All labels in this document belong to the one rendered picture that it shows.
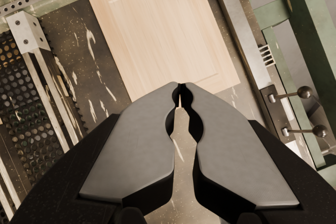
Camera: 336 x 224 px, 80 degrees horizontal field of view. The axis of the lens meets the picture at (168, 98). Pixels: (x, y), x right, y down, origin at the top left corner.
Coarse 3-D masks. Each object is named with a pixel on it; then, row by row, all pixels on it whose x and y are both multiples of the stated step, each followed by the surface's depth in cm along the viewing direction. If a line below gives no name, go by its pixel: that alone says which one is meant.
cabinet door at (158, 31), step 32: (96, 0) 69; (128, 0) 69; (160, 0) 69; (192, 0) 69; (128, 32) 70; (160, 32) 70; (192, 32) 70; (128, 64) 70; (160, 64) 70; (192, 64) 70; (224, 64) 70
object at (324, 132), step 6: (318, 126) 57; (324, 126) 57; (282, 132) 67; (288, 132) 66; (294, 132) 64; (300, 132) 62; (306, 132) 61; (312, 132) 58; (318, 132) 57; (324, 132) 56
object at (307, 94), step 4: (300, 88) 57; (304, 88) 56; (308, 88) 56; (296, 92) 59; (300, 92) 57; (304, 92) 56; (308, 92) 56; (312, 92) 56; (268, 96) 66; (272, 96) 66; (276, 96) 65; (280, 96) 63; (284, 96) 62; (288, 96) 61; (300, 96) 57; (304, 96) 56; (308, 96) 56; (272, 100) 66
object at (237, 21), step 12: (228, 0) 67; (228, 12) 67; (240, 12) 67; (228, 24) 70; (240, 24) 67; (240, 36) 67; (252, 36) 67; (240, 48) 68; (252, 48) 67; (252, 60) 67; (252, 72) 67; (264, 72) 67; (252, 84) 71; (264, 84) 68; (264, 108) 69; (288, 144) 68; (300, 156) 68
